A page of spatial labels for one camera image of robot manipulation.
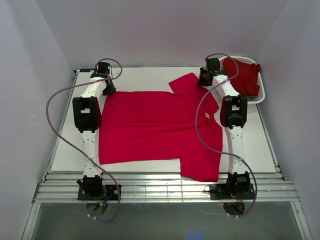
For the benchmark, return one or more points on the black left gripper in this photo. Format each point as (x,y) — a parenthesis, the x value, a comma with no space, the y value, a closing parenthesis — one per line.
(111,89)

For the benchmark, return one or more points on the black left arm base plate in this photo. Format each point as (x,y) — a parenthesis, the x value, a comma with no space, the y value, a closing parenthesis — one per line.
(108,191)

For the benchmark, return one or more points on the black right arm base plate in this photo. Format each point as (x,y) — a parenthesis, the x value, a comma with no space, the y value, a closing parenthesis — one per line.
(219,192)

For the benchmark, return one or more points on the bright red t shirt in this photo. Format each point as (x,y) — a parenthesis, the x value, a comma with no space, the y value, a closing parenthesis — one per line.
(161,125)

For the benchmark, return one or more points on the blue label sticker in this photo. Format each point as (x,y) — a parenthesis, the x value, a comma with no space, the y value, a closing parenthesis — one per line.
(87,70)

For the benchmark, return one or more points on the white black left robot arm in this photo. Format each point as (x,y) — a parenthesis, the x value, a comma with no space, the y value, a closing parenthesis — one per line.
(88,120)

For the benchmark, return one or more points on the dark red folded t shirt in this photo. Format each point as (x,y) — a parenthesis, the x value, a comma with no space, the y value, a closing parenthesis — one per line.
(246,82)

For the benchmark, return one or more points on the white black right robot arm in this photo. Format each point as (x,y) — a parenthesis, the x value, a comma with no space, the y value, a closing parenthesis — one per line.
(233,116)

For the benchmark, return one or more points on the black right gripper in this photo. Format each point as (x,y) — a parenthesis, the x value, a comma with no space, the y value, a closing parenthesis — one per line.
(202,71)

